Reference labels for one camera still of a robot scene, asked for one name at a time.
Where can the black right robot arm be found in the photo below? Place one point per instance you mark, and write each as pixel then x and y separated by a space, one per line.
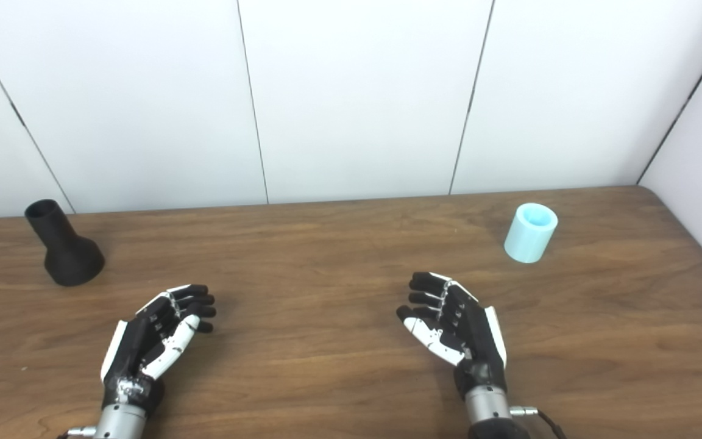
pixel 488 411

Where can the black funnel-shaped nozzle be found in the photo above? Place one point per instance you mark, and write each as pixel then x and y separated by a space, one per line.
pixel 70 256

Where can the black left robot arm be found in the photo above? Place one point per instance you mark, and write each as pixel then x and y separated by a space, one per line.
pixel 119 424

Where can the light blue cylinder cup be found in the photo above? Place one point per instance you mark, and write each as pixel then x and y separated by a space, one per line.
pixel 528 241

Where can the black and white left hand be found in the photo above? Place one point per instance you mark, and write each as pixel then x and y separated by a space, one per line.
pixel 138 347

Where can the black and white right hand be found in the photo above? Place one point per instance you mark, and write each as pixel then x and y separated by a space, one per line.
pixel 476 332

